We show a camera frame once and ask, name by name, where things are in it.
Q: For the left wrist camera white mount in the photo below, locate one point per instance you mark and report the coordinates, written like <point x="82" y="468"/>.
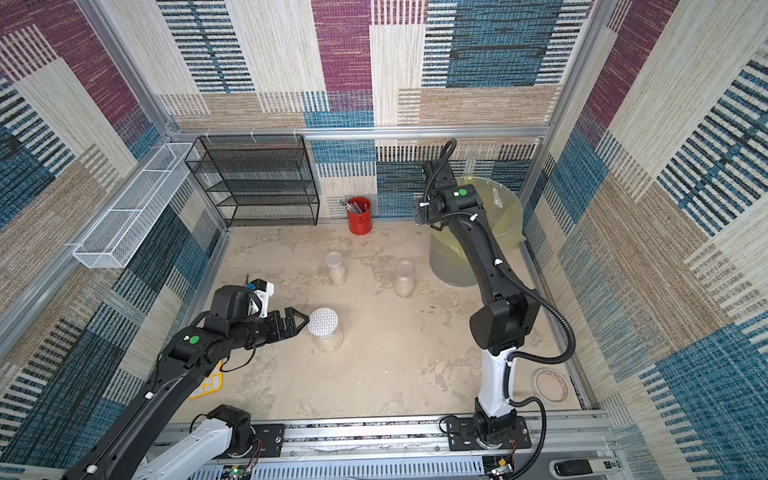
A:
<point x="260" y="293"/>

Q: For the aluminium mounting rail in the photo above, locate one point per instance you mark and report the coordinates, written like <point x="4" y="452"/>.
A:
<point x="408" y="447"/>

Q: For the patterned white jar lid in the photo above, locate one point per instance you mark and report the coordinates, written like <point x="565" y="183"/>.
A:
<point x="323" y="323"/>

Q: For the grey bin with yellow bag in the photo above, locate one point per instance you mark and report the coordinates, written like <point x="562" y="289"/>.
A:
<point x="504" y="213"/>

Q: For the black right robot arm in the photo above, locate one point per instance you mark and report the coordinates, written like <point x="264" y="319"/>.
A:
<point x="509" y="308"/>

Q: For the roll of tape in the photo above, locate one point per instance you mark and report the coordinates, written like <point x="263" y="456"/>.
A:
<point x="550" y="386"/>

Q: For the red cup with utensils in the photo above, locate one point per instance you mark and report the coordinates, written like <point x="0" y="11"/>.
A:
<point x="359" y="214"/>

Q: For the large plastic jar of rice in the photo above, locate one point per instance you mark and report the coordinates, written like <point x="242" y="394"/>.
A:
<point x="332" y="343"/>

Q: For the black wire shelf rack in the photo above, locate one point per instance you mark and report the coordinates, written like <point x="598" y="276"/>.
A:
<point x="256" y="180"/>

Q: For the black device on rail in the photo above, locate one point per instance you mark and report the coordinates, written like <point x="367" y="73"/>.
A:
<point x="580" y="468"/>

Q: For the yellow calculator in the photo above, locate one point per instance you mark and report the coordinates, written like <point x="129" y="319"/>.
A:
<point x="211" y="384"/>

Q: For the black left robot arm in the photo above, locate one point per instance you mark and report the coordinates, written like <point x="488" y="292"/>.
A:
<point x="238" y="319"/>

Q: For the small plastic jar with rice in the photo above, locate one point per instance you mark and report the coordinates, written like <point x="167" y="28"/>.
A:
<point x="336" y="268"/>

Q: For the white mesh wall basket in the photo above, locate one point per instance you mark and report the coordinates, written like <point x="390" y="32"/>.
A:
<point x="113" y="241"/>

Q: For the medium plastic jar with rice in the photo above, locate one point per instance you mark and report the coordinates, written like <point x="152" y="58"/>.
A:
<point x="404" y="282"/>

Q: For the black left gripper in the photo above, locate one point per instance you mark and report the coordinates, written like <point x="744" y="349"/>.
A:
<point x="278" y="331"/>

